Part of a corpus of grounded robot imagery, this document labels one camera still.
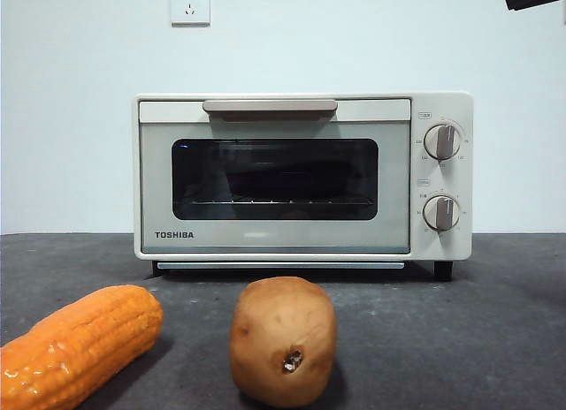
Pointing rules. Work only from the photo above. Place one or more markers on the cream Toshiba toaster oven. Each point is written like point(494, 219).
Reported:
point(442, 109)

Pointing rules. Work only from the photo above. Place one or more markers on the temperature knob with beige grip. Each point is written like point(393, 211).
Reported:
point(442, 141)

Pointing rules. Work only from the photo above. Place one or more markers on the timer knob with beige grip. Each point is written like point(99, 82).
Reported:
point(441, 213)

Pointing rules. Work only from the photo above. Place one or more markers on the silver crumb tray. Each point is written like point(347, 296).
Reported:
point(283, 265)

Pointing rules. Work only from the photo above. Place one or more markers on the brown potato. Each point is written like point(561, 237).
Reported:
point(283, 330)

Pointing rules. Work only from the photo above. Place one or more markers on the orange corn cob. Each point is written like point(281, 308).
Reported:
point(84, 339)

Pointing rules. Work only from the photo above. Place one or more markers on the white wall socket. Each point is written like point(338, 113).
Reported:
point(190, 5)

